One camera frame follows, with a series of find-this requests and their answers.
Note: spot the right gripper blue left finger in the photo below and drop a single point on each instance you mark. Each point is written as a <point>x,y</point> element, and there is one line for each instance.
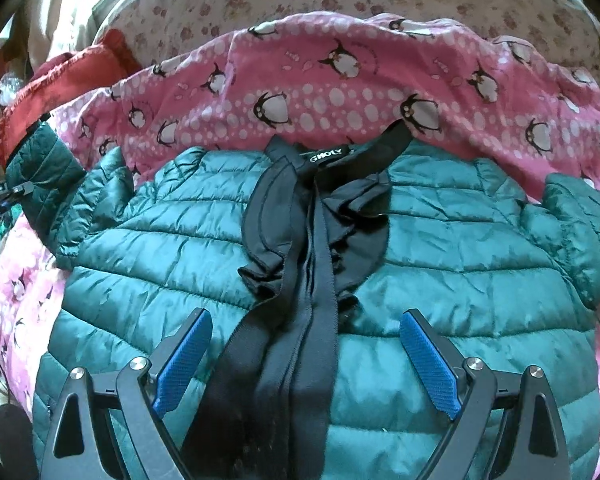
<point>81,443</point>

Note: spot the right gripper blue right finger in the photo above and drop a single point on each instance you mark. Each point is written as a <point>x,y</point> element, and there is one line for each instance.
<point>530,443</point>

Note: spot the green quilted puffer jacket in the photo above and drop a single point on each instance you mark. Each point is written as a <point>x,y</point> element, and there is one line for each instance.
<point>306,269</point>

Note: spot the green cloth at bedside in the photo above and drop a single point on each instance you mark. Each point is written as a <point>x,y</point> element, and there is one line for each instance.
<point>8,220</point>

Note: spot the clear plastic bag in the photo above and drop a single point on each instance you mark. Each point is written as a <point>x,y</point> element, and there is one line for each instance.
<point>10,85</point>

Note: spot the red ruffled pillow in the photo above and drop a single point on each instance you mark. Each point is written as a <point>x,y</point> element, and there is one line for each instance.
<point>61,80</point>

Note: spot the pink penguin fleece blanket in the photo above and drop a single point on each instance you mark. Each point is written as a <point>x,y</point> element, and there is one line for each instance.
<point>319,80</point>

